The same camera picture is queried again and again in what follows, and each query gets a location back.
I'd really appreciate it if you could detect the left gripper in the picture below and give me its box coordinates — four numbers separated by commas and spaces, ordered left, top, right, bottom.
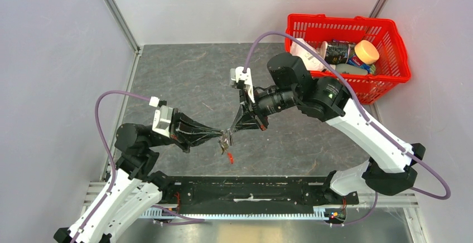
146, 106, 223, 152

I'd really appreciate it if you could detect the keyring bunch with tags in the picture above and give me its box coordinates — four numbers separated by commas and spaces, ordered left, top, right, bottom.
219, 129, 234, 164

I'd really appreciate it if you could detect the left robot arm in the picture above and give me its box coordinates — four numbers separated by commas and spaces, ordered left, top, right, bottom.
54, 106, 228, 242

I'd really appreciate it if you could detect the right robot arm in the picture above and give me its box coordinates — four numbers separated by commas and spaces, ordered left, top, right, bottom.
230, 52, 425, 203

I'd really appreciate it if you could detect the white plastic bag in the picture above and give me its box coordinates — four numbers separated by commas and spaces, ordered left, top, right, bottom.
289, 38, 327, 71

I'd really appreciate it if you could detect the grey green pouch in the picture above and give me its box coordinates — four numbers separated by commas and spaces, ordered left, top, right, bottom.
330, 64, 369, 75

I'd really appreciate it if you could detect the dark printed can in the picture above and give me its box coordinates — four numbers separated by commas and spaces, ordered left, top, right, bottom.
320, 40, 355, 65

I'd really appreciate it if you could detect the jar with yellow lid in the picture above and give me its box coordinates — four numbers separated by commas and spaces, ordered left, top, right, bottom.
347, 40, 380, 74

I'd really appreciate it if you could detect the red plastic basket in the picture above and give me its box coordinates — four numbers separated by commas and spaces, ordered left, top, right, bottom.
286, 13, 411, 105

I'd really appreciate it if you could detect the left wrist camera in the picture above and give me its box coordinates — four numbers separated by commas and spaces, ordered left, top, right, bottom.
149, 96, 173, 138

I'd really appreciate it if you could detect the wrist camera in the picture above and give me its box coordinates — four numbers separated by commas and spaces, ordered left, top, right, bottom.
230, 66, 255, 103
149, 96, 173, 138

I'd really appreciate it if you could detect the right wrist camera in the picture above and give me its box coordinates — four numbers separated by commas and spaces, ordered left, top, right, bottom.
230, 66, 255, 103

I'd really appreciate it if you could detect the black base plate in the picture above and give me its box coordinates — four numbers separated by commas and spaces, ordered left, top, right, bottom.
160, 176, 359, 216

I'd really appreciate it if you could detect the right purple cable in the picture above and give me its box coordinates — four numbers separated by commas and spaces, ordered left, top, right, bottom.
243, 31, 452, 201

